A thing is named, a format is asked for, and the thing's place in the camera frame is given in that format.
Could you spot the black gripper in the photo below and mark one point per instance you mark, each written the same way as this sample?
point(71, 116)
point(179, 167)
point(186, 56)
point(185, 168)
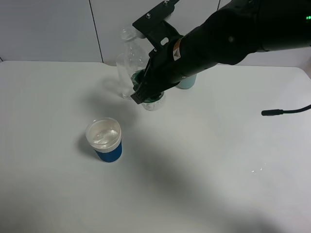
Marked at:
point(165, 70)

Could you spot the clear bottle green label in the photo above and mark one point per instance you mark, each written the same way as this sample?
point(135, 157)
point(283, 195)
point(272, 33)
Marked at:
point(136, 58)

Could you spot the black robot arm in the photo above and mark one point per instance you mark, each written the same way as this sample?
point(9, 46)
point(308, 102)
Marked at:
point(230, 34)

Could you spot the teal cylindrical cup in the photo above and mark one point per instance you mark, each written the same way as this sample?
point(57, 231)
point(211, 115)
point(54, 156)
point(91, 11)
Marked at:
point(187, 83)

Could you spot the blue white paper cup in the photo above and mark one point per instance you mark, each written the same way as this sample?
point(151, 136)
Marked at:
point(104, 135)

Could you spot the clear tall drinking glass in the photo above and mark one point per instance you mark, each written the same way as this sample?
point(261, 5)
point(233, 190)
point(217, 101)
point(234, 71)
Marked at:
point(126, 84)

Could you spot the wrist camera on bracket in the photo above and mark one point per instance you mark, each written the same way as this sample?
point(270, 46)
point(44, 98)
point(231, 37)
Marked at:
point(154, 26)

